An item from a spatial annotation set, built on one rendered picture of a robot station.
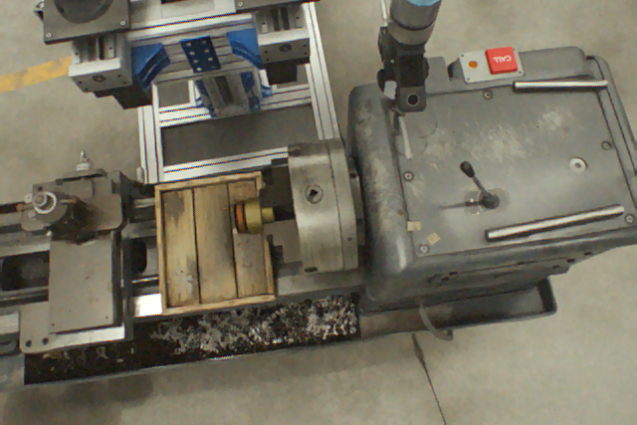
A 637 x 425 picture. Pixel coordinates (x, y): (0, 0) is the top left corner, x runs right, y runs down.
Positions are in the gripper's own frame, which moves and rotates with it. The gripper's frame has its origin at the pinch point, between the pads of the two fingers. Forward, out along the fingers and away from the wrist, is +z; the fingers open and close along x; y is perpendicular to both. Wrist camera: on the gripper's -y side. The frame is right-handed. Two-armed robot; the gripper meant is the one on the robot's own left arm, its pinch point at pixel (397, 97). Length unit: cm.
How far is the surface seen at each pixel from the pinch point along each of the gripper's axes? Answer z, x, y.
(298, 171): 12.1, 21.6, -8.3
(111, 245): 39, 72, -12
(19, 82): 136, 156, 105
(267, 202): 22.7, 29.7, -10.9
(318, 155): 13.5, 16.6, -4.8
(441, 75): 9.9, -12.7, 8.9
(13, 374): 81, 122, -38
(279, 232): 24.5, 27.9, -17.9
